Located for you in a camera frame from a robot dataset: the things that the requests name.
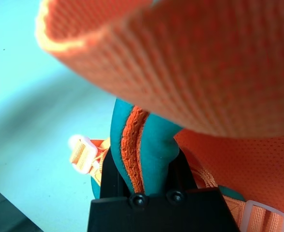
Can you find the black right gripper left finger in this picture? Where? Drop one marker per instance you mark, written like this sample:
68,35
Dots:
110,178

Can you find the orange and teal backpack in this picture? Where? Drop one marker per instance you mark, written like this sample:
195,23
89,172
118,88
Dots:
180,60

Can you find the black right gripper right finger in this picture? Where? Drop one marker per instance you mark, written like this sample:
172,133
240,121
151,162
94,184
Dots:
180,174

